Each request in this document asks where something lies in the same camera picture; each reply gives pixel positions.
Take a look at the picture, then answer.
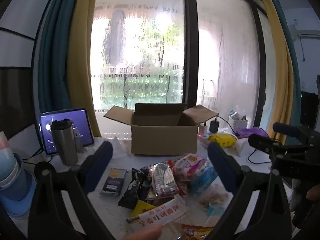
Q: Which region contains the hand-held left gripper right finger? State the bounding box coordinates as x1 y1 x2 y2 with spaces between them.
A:
207 142 293 240

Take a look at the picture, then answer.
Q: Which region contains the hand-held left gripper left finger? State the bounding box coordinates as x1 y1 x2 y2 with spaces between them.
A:
27 141 114 240

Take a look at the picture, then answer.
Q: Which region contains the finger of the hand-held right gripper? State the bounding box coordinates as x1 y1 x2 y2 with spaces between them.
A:
272 122 313 140
248 134 285 155

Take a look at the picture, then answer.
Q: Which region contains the dark blue snack box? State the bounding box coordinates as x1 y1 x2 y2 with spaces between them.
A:
100 168 128 197

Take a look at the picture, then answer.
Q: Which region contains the pink snack packet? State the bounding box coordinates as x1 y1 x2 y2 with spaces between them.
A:
174 154 208 182

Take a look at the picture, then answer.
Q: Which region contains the clear bag of biscuits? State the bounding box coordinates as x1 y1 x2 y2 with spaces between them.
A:
199 182 234 210

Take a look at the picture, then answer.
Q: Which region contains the black snack packet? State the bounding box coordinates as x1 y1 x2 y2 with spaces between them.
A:
118 168 150 210

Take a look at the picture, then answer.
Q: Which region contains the silver red snack packet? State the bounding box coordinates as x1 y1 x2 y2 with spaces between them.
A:
146 162 179 200

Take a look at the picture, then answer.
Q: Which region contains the small yellow snack packet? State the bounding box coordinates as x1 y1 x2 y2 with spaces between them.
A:
129 200 157 219

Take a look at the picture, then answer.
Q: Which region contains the brown cardboard box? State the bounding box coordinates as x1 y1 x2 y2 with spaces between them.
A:
104 103 219 155

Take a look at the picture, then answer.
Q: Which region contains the orange red snack packet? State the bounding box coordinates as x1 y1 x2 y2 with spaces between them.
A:
181 224 214 240

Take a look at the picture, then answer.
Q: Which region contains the person's right hand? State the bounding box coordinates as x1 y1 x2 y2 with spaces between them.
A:
307 185 320 201

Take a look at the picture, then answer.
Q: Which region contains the person's left hand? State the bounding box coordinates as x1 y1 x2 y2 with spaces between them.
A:
125 226 163 240

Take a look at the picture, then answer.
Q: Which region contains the purple cloth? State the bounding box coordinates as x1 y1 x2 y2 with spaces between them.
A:
236 127 269 139

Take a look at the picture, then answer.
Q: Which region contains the white paper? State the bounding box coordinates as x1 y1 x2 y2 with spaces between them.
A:
235 139 258 157

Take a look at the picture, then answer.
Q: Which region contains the yellow plastic bag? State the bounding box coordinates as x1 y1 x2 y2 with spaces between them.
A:
208 133 237 147

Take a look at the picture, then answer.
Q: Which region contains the black screen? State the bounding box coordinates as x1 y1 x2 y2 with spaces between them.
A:
300 75 320 130

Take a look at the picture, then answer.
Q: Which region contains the grey tablet stand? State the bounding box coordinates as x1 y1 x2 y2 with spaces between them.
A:
74 127 85 153

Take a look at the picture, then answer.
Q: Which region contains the white perforated basket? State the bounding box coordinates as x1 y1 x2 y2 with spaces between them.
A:
229 110 248 133

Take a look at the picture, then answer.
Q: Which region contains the stainless steel tumbler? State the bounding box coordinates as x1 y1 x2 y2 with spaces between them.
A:
51 120 79 167

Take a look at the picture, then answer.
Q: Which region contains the tablet with purple screen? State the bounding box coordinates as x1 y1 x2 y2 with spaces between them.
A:
39 108 95 155

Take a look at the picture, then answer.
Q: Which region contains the pale blue plastic cup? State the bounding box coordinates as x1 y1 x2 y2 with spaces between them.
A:
0 151 20 188

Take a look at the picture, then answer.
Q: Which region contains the pink plastic cup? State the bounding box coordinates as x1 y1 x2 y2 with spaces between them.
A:
0 131 10 155

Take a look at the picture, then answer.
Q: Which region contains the white air conditioner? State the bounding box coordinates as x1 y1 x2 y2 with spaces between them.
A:
290 19 320 39

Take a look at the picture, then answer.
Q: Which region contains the black tablet cable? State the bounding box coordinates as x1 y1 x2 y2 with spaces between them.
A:
23 148 54 164

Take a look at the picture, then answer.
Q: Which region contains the black window frame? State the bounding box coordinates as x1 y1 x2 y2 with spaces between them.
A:
252 5 267 130
182 0 200 108

